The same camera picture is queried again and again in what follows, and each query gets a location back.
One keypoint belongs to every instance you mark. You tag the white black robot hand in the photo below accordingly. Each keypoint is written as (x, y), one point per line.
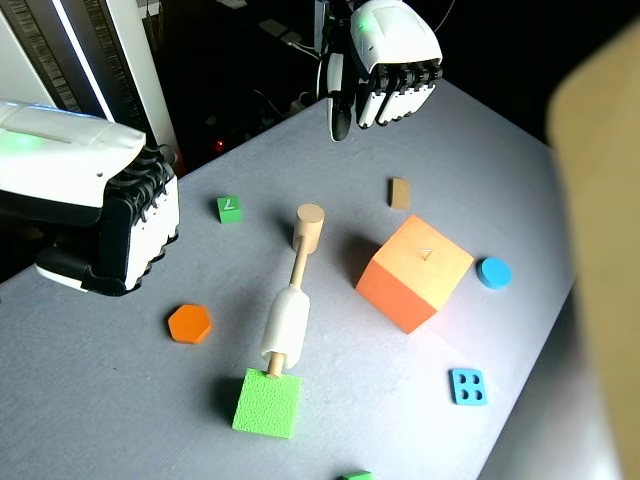
(395, 35)
(60, 150)

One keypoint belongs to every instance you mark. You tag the large orange cube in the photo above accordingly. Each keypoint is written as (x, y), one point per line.
(395, 290)

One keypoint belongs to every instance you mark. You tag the wooden mallet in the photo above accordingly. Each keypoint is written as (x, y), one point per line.
(287, 320)

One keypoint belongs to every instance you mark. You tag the small tan wooden block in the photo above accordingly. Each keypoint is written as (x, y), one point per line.
(399, 193)

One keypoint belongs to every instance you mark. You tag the orange hexagon block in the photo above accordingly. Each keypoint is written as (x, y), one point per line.
(190, 324)

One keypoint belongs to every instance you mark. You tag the blue square four-hole block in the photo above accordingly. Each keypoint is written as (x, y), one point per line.
(467, 395)

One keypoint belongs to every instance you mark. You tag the green block piece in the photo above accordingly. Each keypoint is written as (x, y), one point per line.
(356, 476)

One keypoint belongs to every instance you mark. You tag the white power strip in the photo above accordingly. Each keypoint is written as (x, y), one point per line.
(280, 31)

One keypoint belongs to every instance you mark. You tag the small green letter cube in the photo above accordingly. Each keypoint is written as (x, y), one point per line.
(229, 210)

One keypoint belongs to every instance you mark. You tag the blue round disc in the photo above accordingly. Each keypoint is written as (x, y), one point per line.
(494, 272)

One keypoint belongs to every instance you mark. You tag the grey table cloth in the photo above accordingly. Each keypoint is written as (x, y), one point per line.
(125, 400)

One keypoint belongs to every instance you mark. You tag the blurred tan panel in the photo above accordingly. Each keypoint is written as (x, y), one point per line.
(600, 200)

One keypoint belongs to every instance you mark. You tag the green textured cube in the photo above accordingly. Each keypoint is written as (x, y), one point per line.
(267, 405)

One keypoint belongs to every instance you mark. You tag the white frame post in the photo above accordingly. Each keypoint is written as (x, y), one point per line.
(130, 65)

